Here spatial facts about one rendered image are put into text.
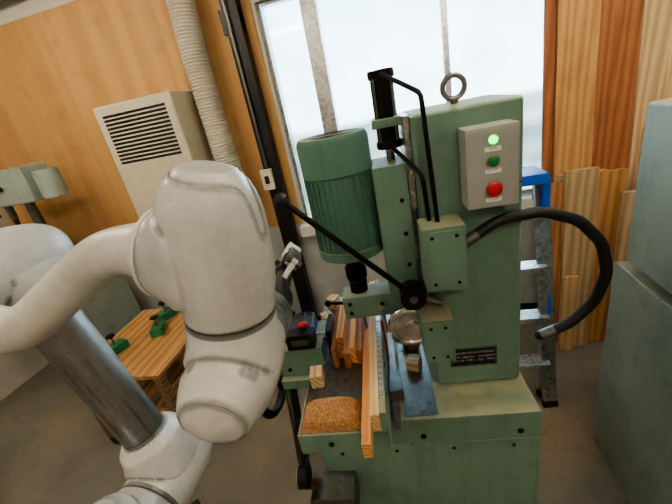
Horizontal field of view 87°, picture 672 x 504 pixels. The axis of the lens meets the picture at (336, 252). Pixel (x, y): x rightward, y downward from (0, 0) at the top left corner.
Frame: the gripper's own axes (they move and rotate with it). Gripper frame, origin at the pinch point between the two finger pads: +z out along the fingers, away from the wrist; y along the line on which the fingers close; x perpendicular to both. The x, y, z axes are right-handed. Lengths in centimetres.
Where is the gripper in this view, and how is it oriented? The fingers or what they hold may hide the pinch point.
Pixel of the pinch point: (291, 254)
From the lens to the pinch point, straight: 73.6
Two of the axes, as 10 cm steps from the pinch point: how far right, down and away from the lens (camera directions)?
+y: 5.9, -7.2, -3.8
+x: -8.0, -5.7, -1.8
